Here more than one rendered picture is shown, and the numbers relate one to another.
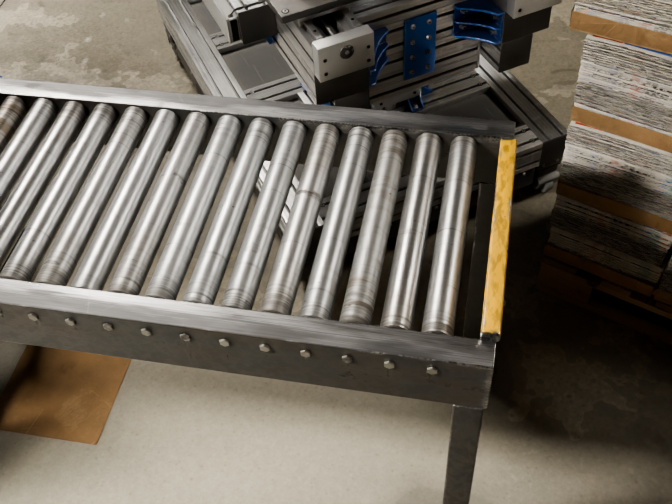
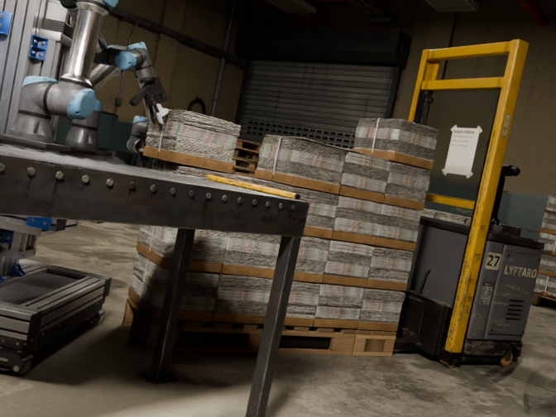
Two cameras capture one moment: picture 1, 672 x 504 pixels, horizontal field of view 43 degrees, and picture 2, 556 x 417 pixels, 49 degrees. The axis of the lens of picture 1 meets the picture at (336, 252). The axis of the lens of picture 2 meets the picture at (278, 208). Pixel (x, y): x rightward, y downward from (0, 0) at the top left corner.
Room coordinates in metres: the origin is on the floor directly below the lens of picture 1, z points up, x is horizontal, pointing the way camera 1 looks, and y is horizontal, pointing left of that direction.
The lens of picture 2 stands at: (-0.06, 1.69, 0.87)
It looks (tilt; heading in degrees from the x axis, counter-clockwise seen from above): 3 degrees down; 293
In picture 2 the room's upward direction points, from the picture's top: 11 degrees clockwise
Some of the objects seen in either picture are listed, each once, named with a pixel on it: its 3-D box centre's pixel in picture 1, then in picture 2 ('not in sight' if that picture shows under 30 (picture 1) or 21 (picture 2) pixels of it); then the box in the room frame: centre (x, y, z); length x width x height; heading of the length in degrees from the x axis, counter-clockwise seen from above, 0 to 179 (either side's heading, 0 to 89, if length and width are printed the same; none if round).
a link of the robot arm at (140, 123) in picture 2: not in sight; (141, 127); (1.98, -0.98, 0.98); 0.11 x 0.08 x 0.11; 178
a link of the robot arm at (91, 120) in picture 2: not in sight; (86, 110); (1.89, -0.45, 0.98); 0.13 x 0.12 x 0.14; 178
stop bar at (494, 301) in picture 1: (501, 230); (251, 186); (0.92, -0.27, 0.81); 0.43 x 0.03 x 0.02; 165
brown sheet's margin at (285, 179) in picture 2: not in sight; (295, 180); (1.14, -1.22, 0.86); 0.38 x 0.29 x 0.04; 146
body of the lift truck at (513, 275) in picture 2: not in sight; (462, 287); (0.33, -2.36, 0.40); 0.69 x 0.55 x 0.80; 145
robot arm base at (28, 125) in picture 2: not in sight; (32, 126); (1.70, 0.01, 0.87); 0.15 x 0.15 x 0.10
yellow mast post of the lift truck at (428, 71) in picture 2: not in sight; (404, 184); (0.81, -2.25, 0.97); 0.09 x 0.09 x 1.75; 55
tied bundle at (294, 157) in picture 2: not in sight; (299, 164); (1.14, -1.23, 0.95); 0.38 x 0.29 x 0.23; 146
